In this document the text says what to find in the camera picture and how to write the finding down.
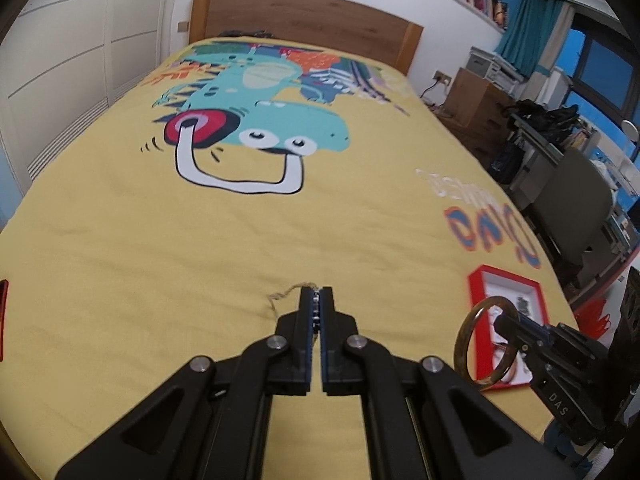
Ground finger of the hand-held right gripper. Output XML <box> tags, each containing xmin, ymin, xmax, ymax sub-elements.
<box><xmin>515</xmin><ymin>336</ymin><xmax>543</xmax><ymax>378</ymax></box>
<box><xmin>494</xmin><ymin>314</ymin><xmax>551</xmax><ymax>348</ymax></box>

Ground red patterned white bag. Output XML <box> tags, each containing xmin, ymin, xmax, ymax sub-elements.
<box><xmin>575</xmin><ymin>295</ymin><xmax>613</xmax><ymax>341</ymax></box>

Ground gold chain bracelet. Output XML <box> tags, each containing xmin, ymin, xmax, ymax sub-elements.
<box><xmin>265</xmin><ymin>281</ymin><xmax>321</xmax><ymax>346</ymax></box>

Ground grey chair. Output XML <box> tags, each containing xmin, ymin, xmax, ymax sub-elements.
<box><xmin>530</xmin><ymin>147</ymin><xmax>618</xmax><ymax>271</ymax></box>

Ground dark olive bangle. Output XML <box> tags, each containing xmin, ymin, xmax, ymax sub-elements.
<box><xmin>454</xmin><ymin>296</ymin><xmax>523</xmax><ymax>392</ymax></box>

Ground white wardrobe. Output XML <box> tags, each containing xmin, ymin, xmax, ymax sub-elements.
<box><xmin>0</xmin><ymin>0</ymin><xmax>173</xmax><ymax>196</ymax></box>

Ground window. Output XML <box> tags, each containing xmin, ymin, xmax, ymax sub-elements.
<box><xmin>552</xmin><ymin>10</ymin><xmax>640</xmax><ymax>126</ymax></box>

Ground black bag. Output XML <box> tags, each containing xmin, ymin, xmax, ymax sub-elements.
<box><xmin>515</xmin><ymin>100</ymin><xmax>581</xmax><ymax>133</ymax></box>

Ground wooden cabinet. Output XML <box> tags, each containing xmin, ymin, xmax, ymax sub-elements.
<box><xmin>442</xmin><ymin>67</ymin><xmax>518</xmax><ymax>161</ymax></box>

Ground white printer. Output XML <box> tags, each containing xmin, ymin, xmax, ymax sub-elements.
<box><xmin>465</xmin><ymin>46</ymin><xmax>526</xmax><ymax>86</ymax></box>

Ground long teal curtain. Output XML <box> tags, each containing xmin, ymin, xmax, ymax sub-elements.
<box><xmin>495</xmin><ymin>0</ymin><xmax>576</xmax><ymax>78</ymax></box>

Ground wooden headboard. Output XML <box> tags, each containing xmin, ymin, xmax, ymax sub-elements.
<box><xmin>189</xmin><ymin>0</ymin><xmax>425</xmax><ymax>76</ymax></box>

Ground black cable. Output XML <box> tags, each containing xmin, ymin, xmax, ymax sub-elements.
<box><xmin>420</xmin><ymin>80</ymin><xmax>447</xmax><ymax>112</ymax></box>

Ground dark blue bag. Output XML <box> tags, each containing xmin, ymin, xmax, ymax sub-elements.
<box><xmin>492</xmin><ymin>140</ymin><xmax>526</xmax><ymax>183</ymax></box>

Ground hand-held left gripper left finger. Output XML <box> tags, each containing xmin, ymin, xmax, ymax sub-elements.
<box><xmin>54</xmin><ymin>287</ymin><xmax>317</xmax><ymax>480</ymax></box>

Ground amber bangle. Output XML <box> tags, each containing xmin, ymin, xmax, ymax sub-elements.
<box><xmin>492</xmin><ymin>340</ymin><xmax>523</xmax><ymax>386</ymax></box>

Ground yellow printed blanket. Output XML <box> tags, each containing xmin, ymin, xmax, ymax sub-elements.
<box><xmin>0</xmin><ymin>37</ymin><xmax>581</xmax><ymax>480</ymax></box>

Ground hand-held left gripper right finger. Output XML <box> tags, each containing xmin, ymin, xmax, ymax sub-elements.
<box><xmin>319</xmin><ymin>286</ymin><xmax>581</xmax><ymax>480</ymax></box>

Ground red flat case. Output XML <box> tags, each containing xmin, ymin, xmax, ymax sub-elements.
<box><xmin>0</xmin><ymin>280</ymin><xmax>10</xmax><ymax>362</ymax></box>

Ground red cardboard box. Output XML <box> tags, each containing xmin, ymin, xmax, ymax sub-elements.
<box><xmin>468</xmin><ymin>265</ymin><xmax>551</xmax><ymax>391</ymax></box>

